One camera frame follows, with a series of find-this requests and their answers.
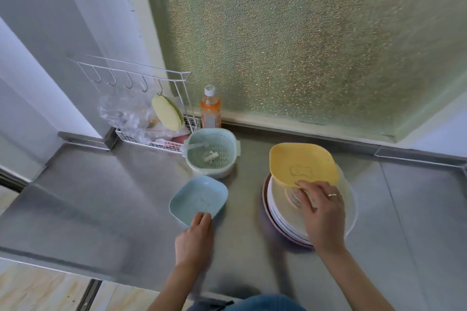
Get blue square plastic plate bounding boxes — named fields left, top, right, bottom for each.
left=169, top=175, right=229, bottom=228

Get person's blue jeans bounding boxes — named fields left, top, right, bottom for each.
left=186, top=294, right=308, bottom=311

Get person's left hand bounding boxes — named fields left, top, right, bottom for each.
left=175, top=212, right=215, bottom=268

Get pink round plate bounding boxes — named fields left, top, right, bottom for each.
left=262, top=174, right=314, bottom=249

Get yellow square plastic plate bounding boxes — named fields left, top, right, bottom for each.
left=269, top=142, right=341, bottom=188

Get person's right hand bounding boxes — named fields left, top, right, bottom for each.
left=294, top=180, right=347, bottom=253

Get clear plastic bag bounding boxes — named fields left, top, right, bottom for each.
left=97, top=88, right=163, bottom=144

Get person's left forearm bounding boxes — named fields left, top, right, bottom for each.
left=147, top=260, right=206, bottom=311

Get stack of white plates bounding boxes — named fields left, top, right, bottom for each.
left=266, top=163, right=359, bottom=246

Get white wire rack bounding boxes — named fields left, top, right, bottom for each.
left=67, top=54, right=202, bottom=155

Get frosted glass window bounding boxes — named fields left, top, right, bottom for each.
left=138, top=0, right=467, bottom=143

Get person's right forearm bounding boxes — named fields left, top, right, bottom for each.
left=317, top=246, right=395, bottom=311

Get yellow oval sponge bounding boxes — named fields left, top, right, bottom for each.
left=151, top=94, right=184, bottom=132

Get orange drink bottle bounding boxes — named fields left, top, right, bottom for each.
left=199, top=85, right=222, bottom=129

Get red packet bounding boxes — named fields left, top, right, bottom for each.
left=163, top=134, right=191, bottom=148

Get green plastic colander bowl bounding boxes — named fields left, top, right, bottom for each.
left=181, top=127, right=242, bottom=180

